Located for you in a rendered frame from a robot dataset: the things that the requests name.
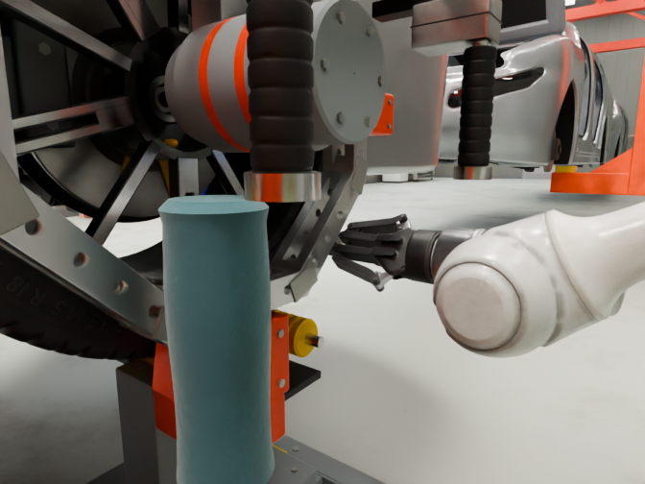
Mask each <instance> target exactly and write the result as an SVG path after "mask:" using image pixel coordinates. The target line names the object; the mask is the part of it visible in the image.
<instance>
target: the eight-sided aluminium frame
mask: <svg viewBox="0 0 645 484"><path fill-rule="evenodd" d="M368 166H369V163H368V162H367V139H365V140H364V141H362V142H360V143H357V144H347V145H329V146H328V147H326V148H324V149H323V169H322V174H321V199H320V200H317V201H309V202H305V204H304V206H303V207H302V209H301V211H300V213H299V215H298V217H297V218H296V220H295V222H294V224H293V225H292V226H291V228H290V230H289V231H288V233H287V235H286V237H285V238H284V240H283V242H282V244H281V245H280V247H279V249H278V251H277V252H276V254H275V257H274V258H273V260H272V262H271V263H270V280H271V309H272V310H273V309H276V308H278V307H281V306H282V305H285V304H287V303H291V302H293V303H297V302H298V301H299V300H300V299H301V298H304V297H307V296H308V294H309V292H310V290H311V288H312V286H313V285H314V284H315V283H316V282H317V281H318V275H319V273H320V271H321V269H322V267H323V265H324V263H325V261H326V259H327V257H328V255H329V253H330V251H331V249H332V247H333V245H334V243H335V241H336V239H337V237H338V235H339V233H340V231H341V229H342V228H343V226H344V224H345V222H346V219H347V217H348V215H349V213H350V212H351V210H352V208H353V206H354V204H355V202H356V200H357V198H358V196H359V195H362V192H363V187H364V184H365V182H366V180H367V171H368ZM0 248H1V249H3V250H4V251H6V252H8V253H9V254H11V255H13V256H15V257H16V258H18V259H19V260H21V261H23V262H24V263H26V264H27V265H29V266H30V267H32V268H34V269H35V270H37V271H38V272H40V273H41V274H43V275H44V276H45V277H47V278H49V279H51V280H52V281H54V282H56V283H57V284H59V285H60V286H62V287H64V288H65V289H67V290H68V291H70V292H71V293H73V294H75V295H76V296H78V297H79V298H81V299H83V300H84V301H86V302H87V303H90V304H91V305H93V306H94V307H96V308H98V309H99V310H101V311H102V312H104V313H105V314H107V315H108V316H109V317H111V318H112V319H114V320H116V321H117V322H119V326H121V327H125V328H127V329H130V330H132V331H134V332H135V333H137V334H139V335H140V336H143V337H145V338H147V339H150V340H152V341H155V342H157V343H159V344H161V345H163V346H166V347H168V338H167V329H166V320H165V304H164V293H163V292H162V291H161V290H160V289H158V288H157V287H156V286H154V285H153V284H152V283H150V282H149V281H148V280H146V279H145V278H144V277H142V276H141V275H140V274H138V273H137V272H136V271H134V269H133V268H131V267H130V266H129V265H128V264H126V263H125V262H124V261H122V260H121V259H120V258H118V257H117V256H116V255H114V254H113V253H112V252H110V251H109V250H108V249H106V248H105V247H104V246H102V245H101V244H100V243H98V242H97V241H96V240H95V239H93V238H92V237H91V236H89V235H88V234H87V233H85V232H84V231H83V230H81V229H80V228H79V227H77V226H76V225H75V224H73V223H72V222H71V221H69V220H68V219H67V218H65V217H64V216H63V215H62V214H60V213H59V212H58V211H56V210H55V209H54V208H52V207H51V206H49V205H48V204H47V203H45V202H44V201H43V200H42V199H40V198H39V197H38V196H37V195H36V194H35V193H33V192H32V191H31V190H29V189H28V188H27V187H26V186H24V185H23V184H22V183H20V180H19V173H18V165H17V157H16V150H15V142H14V134H13V126H12V112H11V104H10V96H9V89H8V81H7V73H6V65H5V59H4V51H3V43H2V36H1V28H0Z"/></svg>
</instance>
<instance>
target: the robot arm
mask: <svg viewBox="0 0 645 484"><path fill-rule="evenodd" d="M344 244H345V245H344ZM329 255H332V256H331V259H332V260H333V262H334V263H335V264H336V266H337V267H338V268H339V269H341V270H343V271H345V272H347V273H350V274H352V275H354V276H356V277H357V278H360V279H362V280H364V281H367V282H369V283H371V284H372V285H373V286H374V288H375V289H376V290H377V291H378V292H382V291H383V290H384V289H385V286H384V284H386V283H387V282H388V281H390V280H391V279H401V278H407V279H409V280H413V281H418V282H424V283H429V284H434V285H433V292H432V293H433V303H434V305H435V306H436V308H437V312H438V315H439V317H440V319H441V321H442V324H443V326H444V328H445V331H446V333H447V335H448V336H449V337H450V338H451V339H452V340H453V341H455V342H456V343H457V344H458V345H459V346H461V347H462V348H464V349H466V350H468V351H471V352H474V353H476V354H479V355H483V356H486V357H495V358H507V357H516V356H520V355H523V354H526V353H528V352H531V351H533V350H535V349H536V348H538V347H544V348H545V347H548V346H550V345H552V344H554V343H556V342H558V341H560V340H561V339H563V338H565V337H567V336H569V335H571V334H573V333H575V332H578V331H580V330H582V329H584V328H586V327H590V326H592V325H594V324H597V323H599V322H601V321H604V320H606V319H608V318H609V317H611V316H614V315H616V314H617V313H618V312H619V310H620V308H621V306H622V303H623V301H624V299H625V296H626V292H627V289H629V288H630V287H632V286H634V285H636V284H638V283H639V282H641V281H643V280H645V202H643V203H640V204H637V205H634V206H629V207H626V208H623V209H620V210H617V211H614V212H611V213H607V214H603V215H598V216H593V217H575V216H571V215H567V214H563V213H561V212H559V211H556V210H555V209H553V210H550V211H547V212H544V213H541V214H539V215H535V216H532V217H529V218H525V219H522V220H519V221H515V222H512V223H510V224H506V225H503V226H499V227H495V228H492V229H490V230H484V229H466V228H455V227H448V228H445V229H444V230H443V231H440V230H422V229H420V230H415V229H414V228H411V224H410V221H409V219H408V217H407V215H406V214H405V213H403V214H400V215H397V216H395V217H393V218H386V219H377V220H368V221H360V222H351V223H348V224H347V229H346V230H343V231H341V232H340V233H339V235H338V237H337V239H336V241H335V243H334V245H333V247H332V249H331V251H330V253H329ZM352 260H353V261H352ZM355 261H360V262H366V263H372V264H375V265H376V266H380V267H382V268H383V270H384V271H385V273H381V272H379V271H377V270H376V271H373V270H372V269H370V268H368V267H366V266H364V265H361V264H359V263H357V262H355Z"/></svg>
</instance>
